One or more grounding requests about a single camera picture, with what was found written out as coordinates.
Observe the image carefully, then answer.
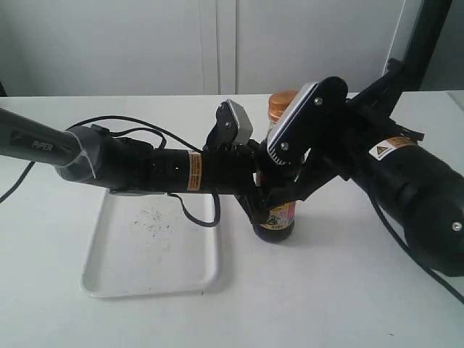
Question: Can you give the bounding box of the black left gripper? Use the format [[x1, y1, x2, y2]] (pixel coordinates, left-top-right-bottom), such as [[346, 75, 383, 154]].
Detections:
[[199, 141, 302, 218]]

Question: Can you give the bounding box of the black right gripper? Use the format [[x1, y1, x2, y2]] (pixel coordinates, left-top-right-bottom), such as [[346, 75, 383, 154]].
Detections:
[[289, 94, 396, 200]]

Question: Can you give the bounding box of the dark soy sauce bottle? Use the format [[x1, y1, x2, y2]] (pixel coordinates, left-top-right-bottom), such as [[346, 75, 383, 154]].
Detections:
[[252, 90, 299, 243]]

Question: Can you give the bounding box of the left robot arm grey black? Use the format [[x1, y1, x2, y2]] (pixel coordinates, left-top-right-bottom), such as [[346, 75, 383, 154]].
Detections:
[[1, 101, 302, 220]]

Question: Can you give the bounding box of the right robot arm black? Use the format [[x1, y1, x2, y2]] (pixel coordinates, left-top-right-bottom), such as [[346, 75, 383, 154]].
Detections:
[[292, 1, 463, 277]]

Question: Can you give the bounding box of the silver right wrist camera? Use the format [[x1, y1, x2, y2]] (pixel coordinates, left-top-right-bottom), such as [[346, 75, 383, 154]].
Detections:
[[266, 76, 348, 165]]

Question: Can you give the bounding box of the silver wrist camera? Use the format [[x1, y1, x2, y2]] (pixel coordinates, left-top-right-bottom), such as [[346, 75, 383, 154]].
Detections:
[[205, 99, 253, 149], [266, 76, 348, 165]]

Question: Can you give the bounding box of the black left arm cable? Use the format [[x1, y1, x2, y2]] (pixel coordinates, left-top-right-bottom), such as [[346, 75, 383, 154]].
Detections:
[[0, 115, 223, 228]]

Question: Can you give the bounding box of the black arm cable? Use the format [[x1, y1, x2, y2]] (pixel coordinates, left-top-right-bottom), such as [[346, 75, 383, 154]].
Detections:
[[369, 191, 464, 304], [0, 115, 223, 228]]

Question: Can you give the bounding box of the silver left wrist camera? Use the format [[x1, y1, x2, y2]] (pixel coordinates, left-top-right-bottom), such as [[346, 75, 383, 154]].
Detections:
[[205, 99, 253, 149]]

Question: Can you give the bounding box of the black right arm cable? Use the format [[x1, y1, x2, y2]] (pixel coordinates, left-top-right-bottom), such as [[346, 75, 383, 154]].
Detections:
[[369, 191, 464, 304]]

